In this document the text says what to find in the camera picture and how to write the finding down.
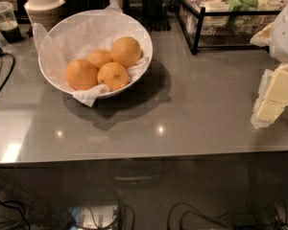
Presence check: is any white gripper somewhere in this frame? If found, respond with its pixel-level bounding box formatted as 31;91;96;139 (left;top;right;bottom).
250;4;288;127

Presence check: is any orange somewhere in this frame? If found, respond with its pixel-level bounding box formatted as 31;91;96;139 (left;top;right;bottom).
97;62;130;92
65;58;98;90
110;36;142;68
86;49;112;69

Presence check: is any white bowl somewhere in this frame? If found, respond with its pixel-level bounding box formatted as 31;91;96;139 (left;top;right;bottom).
37;9;154;100

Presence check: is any green snack packet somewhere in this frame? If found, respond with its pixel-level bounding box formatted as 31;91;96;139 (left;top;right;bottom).
227;0;258;12

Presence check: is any black slatted holder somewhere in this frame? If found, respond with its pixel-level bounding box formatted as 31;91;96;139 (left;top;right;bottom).
142;0;171;32

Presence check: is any white power strip below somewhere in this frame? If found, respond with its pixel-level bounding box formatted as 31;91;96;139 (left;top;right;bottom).
77;205;118;230

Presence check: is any stack of paper bowls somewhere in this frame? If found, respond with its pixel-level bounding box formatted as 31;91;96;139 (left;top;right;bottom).
24;0;64;31

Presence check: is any plastic cup with green drink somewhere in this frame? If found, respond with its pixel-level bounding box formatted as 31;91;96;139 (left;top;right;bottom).
0;2;23;43

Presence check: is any black wire snack rack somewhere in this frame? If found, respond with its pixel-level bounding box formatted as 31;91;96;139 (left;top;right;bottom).
176;0;288;54

